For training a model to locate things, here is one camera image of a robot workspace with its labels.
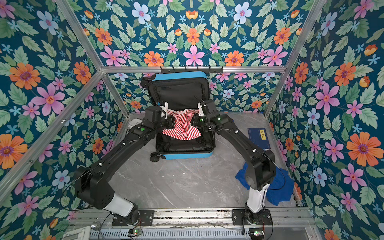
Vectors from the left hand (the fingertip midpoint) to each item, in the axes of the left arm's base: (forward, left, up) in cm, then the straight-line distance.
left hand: (176, 114), depth 79 cm
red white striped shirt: (-2, -3, -11) cm, 11 cm away
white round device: (+20, +37, -27) cm, 50 cm away
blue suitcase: (+19, -2, +1) cm, 19 cm away
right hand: (-1, -7, -3) cm, 8 cm away
